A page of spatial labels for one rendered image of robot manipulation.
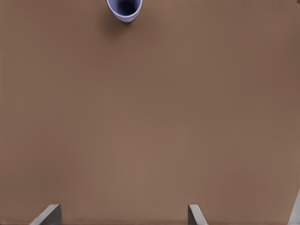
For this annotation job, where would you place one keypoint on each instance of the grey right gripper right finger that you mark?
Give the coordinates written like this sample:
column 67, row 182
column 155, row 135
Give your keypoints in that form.
column 195, row 215

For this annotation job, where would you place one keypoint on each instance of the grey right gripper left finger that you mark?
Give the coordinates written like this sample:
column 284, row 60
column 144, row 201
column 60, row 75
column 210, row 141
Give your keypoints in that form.
column 49, row 215

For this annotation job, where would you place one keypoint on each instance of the blue bowl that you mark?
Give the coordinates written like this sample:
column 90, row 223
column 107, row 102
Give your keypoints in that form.
column 124, row 14

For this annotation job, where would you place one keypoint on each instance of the silver frame post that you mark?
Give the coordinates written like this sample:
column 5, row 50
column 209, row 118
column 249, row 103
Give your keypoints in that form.
column 295, row 211

